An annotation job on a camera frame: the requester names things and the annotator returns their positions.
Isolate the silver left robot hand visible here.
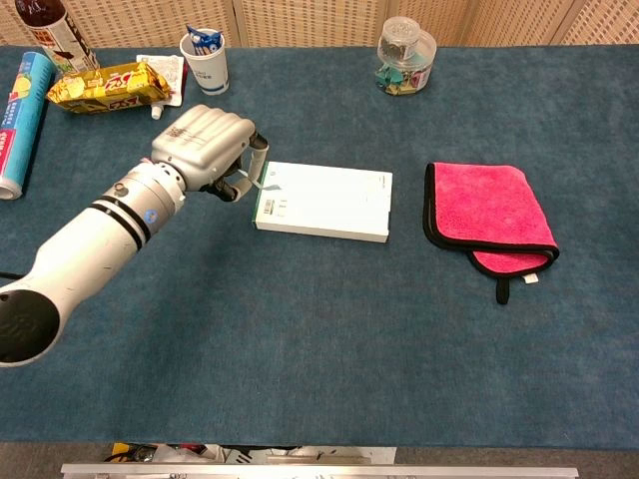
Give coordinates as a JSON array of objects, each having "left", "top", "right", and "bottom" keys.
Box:
[{"left": 151, "top": 104, "right": 272, "bottom": 204}]

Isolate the small teal paper strip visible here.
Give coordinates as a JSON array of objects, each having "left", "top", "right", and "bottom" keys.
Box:
[{"left": 235, "top": 168, "right": 284, "bottom": 193}]

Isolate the white cardboard box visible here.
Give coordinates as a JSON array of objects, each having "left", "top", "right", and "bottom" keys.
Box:
[{"left": 253, "top": 160, "right": 394, "bottom": 244}]

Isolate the white paper cup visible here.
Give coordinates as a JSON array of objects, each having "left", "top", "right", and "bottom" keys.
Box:
[{"left": 179, "top": 30, "right": 231, "bottom": 96}]

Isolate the white spout pouch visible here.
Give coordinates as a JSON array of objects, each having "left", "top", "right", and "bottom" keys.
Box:
[{"left": 135, "top": 53, "right": 187, "bottom": 121}]

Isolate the blue snack packet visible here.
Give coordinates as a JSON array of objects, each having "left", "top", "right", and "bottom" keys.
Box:
[{"left": 185, "top": 23, "right": 223, "bottom": 56}]

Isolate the gold snack package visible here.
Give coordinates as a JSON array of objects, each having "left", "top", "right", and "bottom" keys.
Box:
[{"left": 46, "top": 61, "right": 172, "bottom": 116}]

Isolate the wicker folding screen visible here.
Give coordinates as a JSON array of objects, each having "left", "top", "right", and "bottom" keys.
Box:
[{"left": 0, "top": 0, "right": 639, "bottom": 49}]

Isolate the blue food wrap roll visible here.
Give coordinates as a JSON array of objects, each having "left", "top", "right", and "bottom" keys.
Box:
[{"left": 0, "top": 51, "right": 57, "bottom": 201}]

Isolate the brown drink bottle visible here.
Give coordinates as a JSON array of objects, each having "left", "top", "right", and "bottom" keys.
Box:
[{"left": 13, "top": 0, "right": 101, "bottom": 75}]

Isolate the clear jar of binder clips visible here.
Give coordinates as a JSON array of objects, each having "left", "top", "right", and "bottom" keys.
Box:
[{"left": 373, "top": 30, "right": 438, "bottom": 97}]

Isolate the small clear clip jar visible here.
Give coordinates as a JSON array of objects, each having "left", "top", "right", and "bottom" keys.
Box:
[{"left": 377, "top": 16, "right": 421, "bottom": 62}]

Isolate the pink black-edged microfiber cloth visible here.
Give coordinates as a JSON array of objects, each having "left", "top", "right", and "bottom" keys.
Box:
[{"left": 422, "top": 162, "right": 561, "bottom": 306}]

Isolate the aluminium profile rail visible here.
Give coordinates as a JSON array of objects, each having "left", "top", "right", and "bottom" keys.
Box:
[{"left": 60, "top": 462, "right": 580, "bottom": 479}]

